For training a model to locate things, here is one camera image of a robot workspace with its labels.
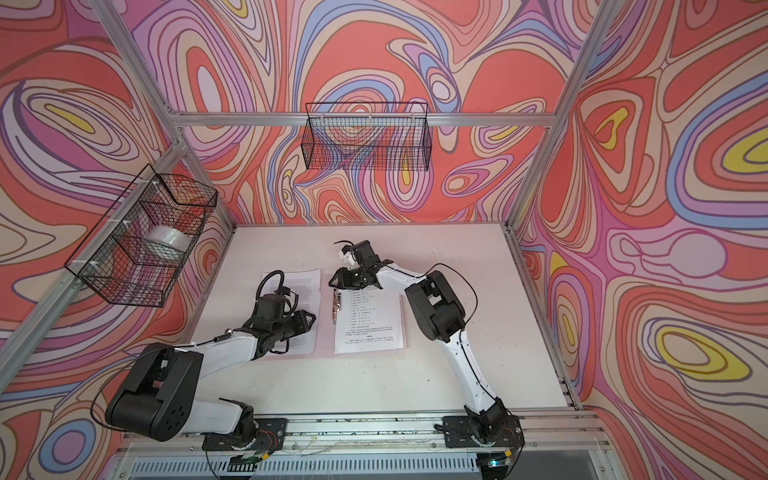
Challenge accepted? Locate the printed paper sheet top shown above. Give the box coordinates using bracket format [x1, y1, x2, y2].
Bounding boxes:
[275, 269, 321, 358]

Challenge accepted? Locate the printed paper sheet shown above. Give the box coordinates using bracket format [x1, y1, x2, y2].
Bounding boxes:
[275, 269, 321, 358]
[334, 288, 405, 355]

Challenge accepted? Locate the printed paper sheet bottom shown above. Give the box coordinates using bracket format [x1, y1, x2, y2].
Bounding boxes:
[334, 288, 405, 355]

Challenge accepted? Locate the pink folder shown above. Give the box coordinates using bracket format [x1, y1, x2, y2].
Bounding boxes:
[266, 270, 336, 360]

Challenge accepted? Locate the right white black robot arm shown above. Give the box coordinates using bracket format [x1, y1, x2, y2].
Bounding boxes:
[329, 261, 511, 445]

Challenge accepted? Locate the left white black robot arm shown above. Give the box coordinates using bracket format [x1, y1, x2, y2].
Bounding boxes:
[105, 289, 317, 449]

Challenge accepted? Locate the metal folder clip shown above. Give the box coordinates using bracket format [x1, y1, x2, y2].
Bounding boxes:
[332, 289, 342, 324]

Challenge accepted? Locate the white tape roll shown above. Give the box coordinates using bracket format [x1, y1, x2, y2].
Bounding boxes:
[144, 225, 191, 263]

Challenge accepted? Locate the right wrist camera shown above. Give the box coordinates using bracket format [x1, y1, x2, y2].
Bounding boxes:
[340, 240, 380, 270]

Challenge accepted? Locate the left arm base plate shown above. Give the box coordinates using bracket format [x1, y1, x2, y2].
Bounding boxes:
[202, 417, 288, 453]

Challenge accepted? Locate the black wire basket back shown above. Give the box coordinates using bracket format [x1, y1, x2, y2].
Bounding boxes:
[301, 101, 432, 172]

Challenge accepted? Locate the black wire basket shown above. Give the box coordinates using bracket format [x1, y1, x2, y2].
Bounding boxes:
[301, 101, 432, 172]
[65, 165, 218, 308]

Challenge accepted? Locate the black wire basket left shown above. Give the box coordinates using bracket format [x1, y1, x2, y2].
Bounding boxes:
[65, 165, 218, 308]

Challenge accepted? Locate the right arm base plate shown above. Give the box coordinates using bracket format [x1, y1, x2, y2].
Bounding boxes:
[433, 415, 525, 451]

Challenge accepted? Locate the aluminium mounting rail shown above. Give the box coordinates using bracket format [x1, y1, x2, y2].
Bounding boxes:
[119, 409, 607, 457]

